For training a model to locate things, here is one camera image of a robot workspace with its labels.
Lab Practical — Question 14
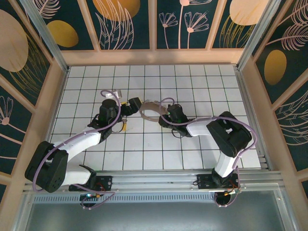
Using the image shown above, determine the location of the aluminium corner post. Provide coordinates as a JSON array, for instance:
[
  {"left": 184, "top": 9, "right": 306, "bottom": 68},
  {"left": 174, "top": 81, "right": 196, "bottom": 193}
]
[
  {"left": 236, "top": 0, "right": 282, "bottom": 70},
  {"left": 18, "top": 0, "right": 71, "bottom": 74}
]

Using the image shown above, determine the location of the long aluminium mounting rail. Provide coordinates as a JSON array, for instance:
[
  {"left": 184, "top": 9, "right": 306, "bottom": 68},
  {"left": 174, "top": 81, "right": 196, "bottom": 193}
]
[{"left": 23, "top": 169, "right": 284, "bottom": 193}]

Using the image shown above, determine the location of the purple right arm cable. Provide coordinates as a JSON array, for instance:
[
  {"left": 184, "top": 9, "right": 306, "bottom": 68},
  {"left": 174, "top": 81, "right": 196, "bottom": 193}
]
[{"left": 158, "top": 97, "right": 257, "bottom": 208}]

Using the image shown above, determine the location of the silver split key ring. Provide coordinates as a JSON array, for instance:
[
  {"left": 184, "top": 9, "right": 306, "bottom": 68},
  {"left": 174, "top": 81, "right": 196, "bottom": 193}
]
[{"left": 111, "top": 121, "right": 125, "bottom": 133}]

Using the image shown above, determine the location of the aluminium side rail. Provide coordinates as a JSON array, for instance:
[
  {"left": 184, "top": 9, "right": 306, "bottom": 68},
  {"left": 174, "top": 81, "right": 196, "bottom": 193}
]
[{"left": 234, "top": 67, "right": 274, "bottom": 171}]

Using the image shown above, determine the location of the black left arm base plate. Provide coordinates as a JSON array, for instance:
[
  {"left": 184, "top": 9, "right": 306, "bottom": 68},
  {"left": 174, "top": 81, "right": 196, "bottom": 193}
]
[{"left": 68, "top": 175, "right": 114, "bottom": 193}]

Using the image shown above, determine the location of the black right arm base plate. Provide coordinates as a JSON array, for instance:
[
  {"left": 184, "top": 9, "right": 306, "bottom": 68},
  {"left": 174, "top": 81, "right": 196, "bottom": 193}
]
[{"left": 196, "top": 173, "right": 241, "bottom": 193}]

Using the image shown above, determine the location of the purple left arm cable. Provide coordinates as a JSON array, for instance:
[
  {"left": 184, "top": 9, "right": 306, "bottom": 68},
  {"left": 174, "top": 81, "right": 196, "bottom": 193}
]
[{"left": 32, "top": 89, "right": 122, "bottom": 211}]

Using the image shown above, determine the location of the grey sheet metal panel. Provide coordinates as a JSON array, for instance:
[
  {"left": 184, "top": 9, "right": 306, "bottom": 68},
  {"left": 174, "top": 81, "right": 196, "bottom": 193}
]
[{"left": 23, "top": 202, "right": 293, "bottom": 231}]

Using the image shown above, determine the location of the vented grey metal strip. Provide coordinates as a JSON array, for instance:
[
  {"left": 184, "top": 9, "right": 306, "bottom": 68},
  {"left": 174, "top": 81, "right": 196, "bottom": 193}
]
[{"left": 30, "top": 193, "right": 283, "bottom": 204}]

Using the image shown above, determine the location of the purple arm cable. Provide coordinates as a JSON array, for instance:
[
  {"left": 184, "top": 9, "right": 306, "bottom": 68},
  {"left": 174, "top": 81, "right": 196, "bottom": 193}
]
[
  {"left": 32, "top": 89, "right": 122, "bottom": 211},
  {"left": 158, "top": 97, "right": 257, "bottom": 208}
]

